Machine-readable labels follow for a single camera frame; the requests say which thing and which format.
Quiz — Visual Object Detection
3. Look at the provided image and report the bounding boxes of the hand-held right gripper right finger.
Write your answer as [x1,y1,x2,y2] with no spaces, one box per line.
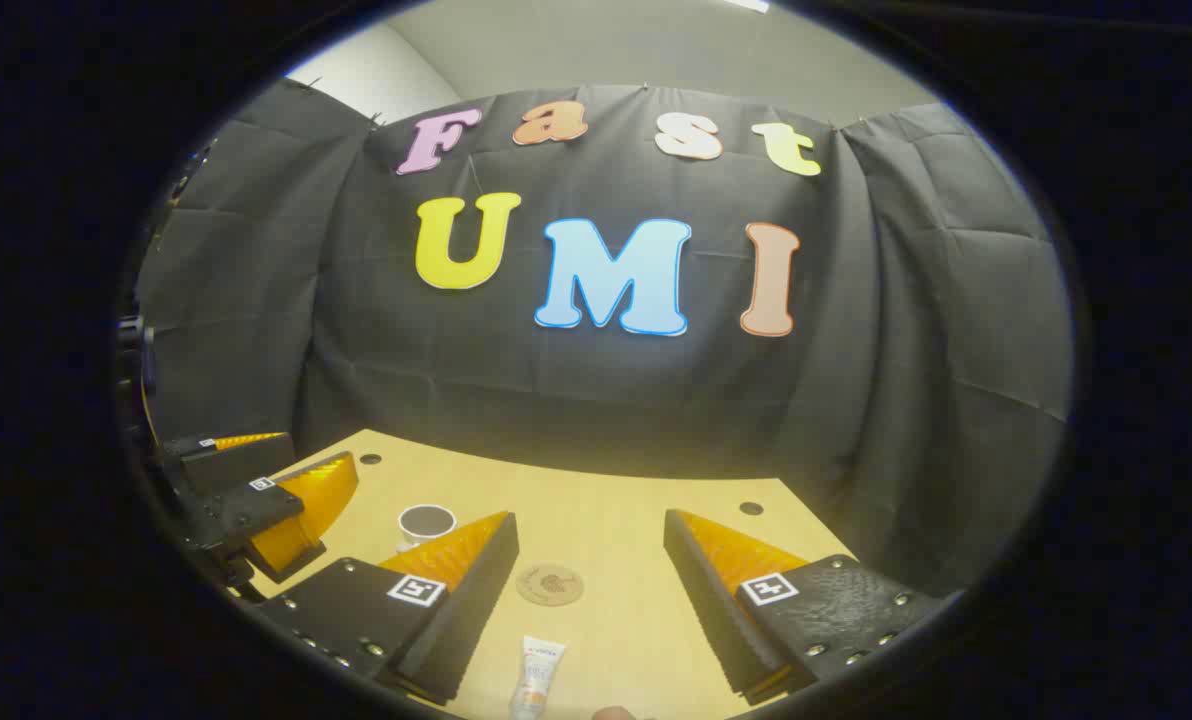
[663,508,947,706]

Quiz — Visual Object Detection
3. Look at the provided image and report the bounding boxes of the white toothpaste tube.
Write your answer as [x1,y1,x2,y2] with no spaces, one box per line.
[509,636,566,720]

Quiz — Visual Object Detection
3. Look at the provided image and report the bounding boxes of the round wooden coaster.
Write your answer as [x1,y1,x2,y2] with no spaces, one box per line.
[515,563,585,607]

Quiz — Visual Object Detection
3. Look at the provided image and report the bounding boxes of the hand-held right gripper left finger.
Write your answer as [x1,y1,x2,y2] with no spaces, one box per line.
[256,511,520,706]

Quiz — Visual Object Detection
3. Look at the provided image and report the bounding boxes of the white cup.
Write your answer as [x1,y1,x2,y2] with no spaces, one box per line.
[397,504,457,553]

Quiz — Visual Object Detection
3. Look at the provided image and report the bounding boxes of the black backdrop cloth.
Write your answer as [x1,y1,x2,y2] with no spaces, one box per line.
[121,85,1074,601]

